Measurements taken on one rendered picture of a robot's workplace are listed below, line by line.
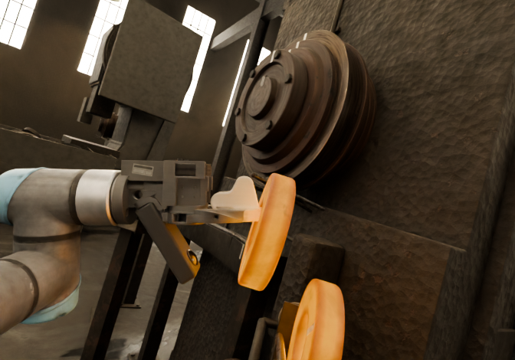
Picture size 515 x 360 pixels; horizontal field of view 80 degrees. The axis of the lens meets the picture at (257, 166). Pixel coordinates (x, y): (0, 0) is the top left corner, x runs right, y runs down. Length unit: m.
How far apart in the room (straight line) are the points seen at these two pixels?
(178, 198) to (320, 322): 0.22
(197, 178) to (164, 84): 3.12
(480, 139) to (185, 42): 3.25
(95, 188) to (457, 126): 0.66
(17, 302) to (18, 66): 10.64
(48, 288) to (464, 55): 0.83
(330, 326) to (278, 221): 0.13
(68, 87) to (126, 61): 7.49
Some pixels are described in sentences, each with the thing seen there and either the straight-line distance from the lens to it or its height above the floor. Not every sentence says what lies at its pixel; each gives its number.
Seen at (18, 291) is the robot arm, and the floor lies 0.71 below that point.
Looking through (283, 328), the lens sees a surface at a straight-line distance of 0.53.
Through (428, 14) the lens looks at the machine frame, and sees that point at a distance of 0.94.
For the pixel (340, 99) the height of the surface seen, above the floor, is 1.12.
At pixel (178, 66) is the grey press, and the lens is 3.58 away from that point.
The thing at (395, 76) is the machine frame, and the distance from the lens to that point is 0.89.
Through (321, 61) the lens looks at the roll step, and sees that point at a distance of 0.84.
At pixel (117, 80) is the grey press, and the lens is 3.36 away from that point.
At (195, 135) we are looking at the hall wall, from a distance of 11.35.
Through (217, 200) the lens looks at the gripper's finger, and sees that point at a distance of 0.41.
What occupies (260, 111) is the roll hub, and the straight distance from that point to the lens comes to 0.84.
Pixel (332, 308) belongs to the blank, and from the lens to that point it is 0.40.
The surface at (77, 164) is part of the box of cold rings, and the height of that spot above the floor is 0.60.
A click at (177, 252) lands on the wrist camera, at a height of 0.77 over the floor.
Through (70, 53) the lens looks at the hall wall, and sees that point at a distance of 10.99.
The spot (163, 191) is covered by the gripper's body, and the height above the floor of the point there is 0.84.
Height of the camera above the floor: 0.88
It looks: 3 degrees up
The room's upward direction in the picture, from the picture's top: 16 degrees clockwise
